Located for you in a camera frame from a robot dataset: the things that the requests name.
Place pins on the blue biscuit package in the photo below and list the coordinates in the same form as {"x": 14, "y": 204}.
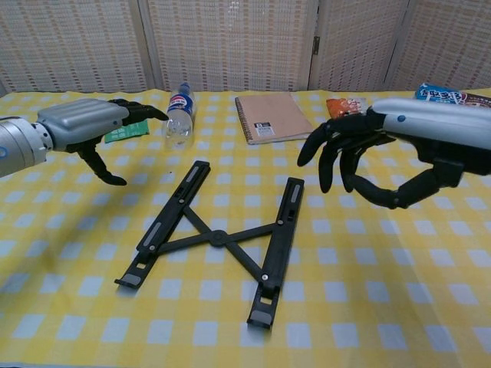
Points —
{"x": 441, "y": 94}

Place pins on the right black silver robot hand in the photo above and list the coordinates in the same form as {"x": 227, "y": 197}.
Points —
{"x": 433, "y": 122}

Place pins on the orange white snack packet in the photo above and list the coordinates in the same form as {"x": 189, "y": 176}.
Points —
{"x": 343, "y": 107}

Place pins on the green paper packet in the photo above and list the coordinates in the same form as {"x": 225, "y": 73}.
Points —
{"x": 126, "y": 134}

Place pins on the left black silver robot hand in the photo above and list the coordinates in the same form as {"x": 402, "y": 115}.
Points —
{"x": 80, "y": 119}

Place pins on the bamboo folding screen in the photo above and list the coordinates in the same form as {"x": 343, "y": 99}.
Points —
{"x": 230, "y": 42}

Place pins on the brass screen hinge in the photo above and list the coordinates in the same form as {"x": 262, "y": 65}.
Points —
{"x": 316, "y": 45}

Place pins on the black folding laptop stand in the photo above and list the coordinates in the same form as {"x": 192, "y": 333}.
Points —
{"x": 278, "y": 249}

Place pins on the clear Pepsi plastic bottle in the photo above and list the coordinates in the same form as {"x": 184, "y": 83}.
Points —
{"x": 179, "y": 126}

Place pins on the brown spiral notebook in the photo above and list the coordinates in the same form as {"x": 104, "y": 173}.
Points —
{"x": 274, "y": 115}

